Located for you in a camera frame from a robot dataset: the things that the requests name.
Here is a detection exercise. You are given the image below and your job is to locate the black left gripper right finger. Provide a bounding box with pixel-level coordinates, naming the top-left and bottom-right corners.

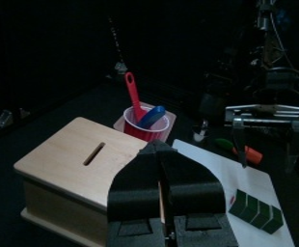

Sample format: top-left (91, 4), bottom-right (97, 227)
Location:
top-left (157, 140), bottom-right (241, 247)

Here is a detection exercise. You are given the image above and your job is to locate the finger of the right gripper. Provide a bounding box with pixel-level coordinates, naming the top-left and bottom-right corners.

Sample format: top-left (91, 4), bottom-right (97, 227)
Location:
top-left (283, 120), bottom-right (299, 174)
top-left (231, 117), bottom-right (249, 169)

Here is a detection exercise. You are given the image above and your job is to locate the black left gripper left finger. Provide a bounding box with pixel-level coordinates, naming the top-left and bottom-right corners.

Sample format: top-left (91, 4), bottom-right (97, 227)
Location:
top-left (106, 140), bottom-right (167, 247)

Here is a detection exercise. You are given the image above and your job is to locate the white cutting board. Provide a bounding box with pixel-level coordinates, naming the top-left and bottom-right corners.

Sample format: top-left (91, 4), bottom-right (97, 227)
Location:
top-left (170, 138), bottom-right (297, 247)

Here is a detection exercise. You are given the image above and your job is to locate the orange toy carrot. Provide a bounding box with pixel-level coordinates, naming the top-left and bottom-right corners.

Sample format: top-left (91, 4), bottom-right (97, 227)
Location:
top-left (214, 138), bottom-right (265, 165)

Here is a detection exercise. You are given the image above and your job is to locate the small white object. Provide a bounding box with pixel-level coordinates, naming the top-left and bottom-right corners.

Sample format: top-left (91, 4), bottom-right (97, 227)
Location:
top-left (193, 120), bottom-right (210, 143)

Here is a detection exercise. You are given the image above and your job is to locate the red plastic cup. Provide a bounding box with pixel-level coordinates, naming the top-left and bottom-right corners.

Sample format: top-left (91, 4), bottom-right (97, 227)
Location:
top-left (123, 105), bottom-right (171, 143)

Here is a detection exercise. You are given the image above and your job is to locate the wooden box with slot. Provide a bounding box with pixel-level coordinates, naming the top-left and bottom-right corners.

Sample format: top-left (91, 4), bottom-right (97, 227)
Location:
top-left (14, 116), bottom-right (167, 247)

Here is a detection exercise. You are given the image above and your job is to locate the red handled utensil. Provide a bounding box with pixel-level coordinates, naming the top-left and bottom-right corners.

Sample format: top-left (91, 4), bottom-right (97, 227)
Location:
top-left (125, 71), bottom-right (150, 125)

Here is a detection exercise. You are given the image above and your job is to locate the metal frame bracket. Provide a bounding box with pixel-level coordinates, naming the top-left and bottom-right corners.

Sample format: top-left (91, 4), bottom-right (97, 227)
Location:
top-left (0, 109), bottom-right (16, 128)
top-left (19, 107), bottom-right (31, 121)
top-left (113, 61), bottom-right (130, 76)

